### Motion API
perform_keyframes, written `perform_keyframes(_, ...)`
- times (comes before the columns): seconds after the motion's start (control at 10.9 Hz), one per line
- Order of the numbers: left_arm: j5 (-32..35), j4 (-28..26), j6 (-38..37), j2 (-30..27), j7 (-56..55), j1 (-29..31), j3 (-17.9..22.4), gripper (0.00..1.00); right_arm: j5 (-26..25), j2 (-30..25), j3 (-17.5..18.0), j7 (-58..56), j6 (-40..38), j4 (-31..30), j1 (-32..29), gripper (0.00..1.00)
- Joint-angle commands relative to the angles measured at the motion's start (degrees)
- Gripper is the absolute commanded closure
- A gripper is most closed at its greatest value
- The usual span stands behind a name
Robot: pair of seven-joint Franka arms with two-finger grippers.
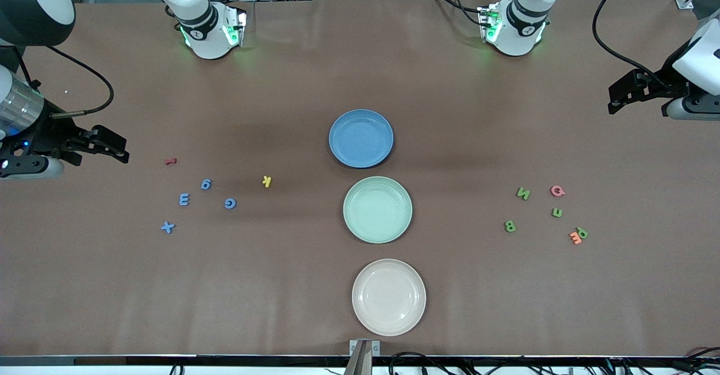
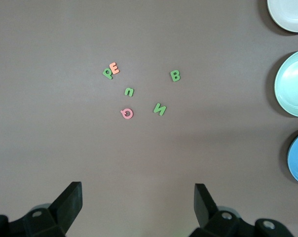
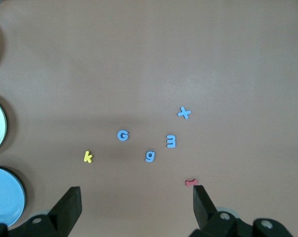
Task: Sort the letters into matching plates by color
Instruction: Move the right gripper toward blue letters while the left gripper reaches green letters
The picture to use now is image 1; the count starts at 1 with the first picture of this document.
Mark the orange foam letter E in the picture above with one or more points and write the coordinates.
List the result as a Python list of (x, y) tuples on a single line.
[(575, 239)]

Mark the base connector box green light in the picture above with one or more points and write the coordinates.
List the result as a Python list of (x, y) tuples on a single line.
[(489, 23), (236, 26)]

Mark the blue foam letter E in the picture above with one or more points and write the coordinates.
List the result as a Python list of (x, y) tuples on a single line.
[(183, 199)]

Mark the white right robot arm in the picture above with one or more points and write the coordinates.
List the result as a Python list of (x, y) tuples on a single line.
[(205, 37)]

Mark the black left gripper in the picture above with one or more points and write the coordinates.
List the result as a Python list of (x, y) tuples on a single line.
[(659, 84)]

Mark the green foam letter P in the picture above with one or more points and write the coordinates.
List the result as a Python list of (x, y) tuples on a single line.
[(582, 233)]

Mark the green foam letter B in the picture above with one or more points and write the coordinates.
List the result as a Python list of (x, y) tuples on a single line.
[(510, 226)]

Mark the blue foam letter G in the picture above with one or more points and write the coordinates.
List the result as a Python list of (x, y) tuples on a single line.
[(226, 203)]

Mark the beige round plate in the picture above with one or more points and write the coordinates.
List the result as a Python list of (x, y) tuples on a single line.
[(388, 297)]

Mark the pink foam letter Q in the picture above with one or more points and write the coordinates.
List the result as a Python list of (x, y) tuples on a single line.
[(552, 191)]

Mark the pale green round plate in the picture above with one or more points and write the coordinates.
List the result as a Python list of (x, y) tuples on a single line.
[(377, 209)]

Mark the brown table cover mat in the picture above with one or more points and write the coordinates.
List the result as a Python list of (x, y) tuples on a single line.
[(112, 307)]

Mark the grey metal bracket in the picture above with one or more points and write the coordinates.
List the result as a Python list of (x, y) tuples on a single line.
[(364, 358)]

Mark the blue foam letter X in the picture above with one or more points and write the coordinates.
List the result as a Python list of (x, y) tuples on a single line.
[(167, 227)]

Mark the blue round plate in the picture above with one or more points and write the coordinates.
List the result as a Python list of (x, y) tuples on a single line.
[(360, 139)]

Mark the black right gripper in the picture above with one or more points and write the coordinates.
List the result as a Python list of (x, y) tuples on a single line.
[(49, 135)]

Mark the green foam letter N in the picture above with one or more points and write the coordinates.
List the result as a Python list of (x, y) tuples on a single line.
[(523, 194)]

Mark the black table edge rail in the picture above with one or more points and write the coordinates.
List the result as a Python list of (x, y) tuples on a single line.
[(225, 360)]

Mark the blue foam digit nine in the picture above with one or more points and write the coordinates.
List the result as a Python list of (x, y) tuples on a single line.
[(208, 185)]

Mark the yellow foam letter K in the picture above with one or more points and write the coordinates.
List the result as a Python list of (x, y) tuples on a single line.
[(266, 181)]

